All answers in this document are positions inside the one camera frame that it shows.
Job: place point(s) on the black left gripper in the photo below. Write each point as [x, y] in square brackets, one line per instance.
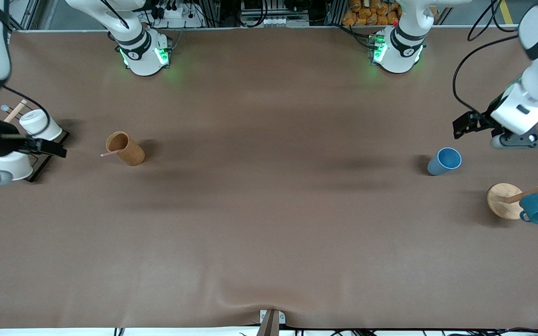
[482, 120]

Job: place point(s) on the pink chopstick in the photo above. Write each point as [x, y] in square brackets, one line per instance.
[109, 153]

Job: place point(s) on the white paper cup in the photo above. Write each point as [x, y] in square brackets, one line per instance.
[14, 165]
[40, 125]

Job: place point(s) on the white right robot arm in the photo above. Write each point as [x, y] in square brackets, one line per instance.
[143, 51]

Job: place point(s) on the aluminium frame profile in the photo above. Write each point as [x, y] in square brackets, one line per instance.
[24, 14]

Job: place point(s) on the black cup rack wooden pegs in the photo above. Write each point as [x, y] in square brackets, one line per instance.
[47, 156]

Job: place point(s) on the grey metal clamp bracket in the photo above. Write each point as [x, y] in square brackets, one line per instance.
[272, 322]

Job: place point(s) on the white power strip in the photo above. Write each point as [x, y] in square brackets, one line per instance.
[175, 16]

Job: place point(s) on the blue cup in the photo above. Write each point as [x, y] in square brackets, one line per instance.
[444, 161]

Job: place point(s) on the pile of orange buns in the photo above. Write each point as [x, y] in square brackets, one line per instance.
[367, 14]

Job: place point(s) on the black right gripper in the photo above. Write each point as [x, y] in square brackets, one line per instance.
[3, 138]

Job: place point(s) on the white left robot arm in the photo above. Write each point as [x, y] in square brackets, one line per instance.
[399, 56]

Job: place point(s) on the wooden cylinder holder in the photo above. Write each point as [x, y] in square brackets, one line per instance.
[129, 149]

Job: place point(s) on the wooden mug tree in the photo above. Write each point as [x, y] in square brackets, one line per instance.
[502, 200]

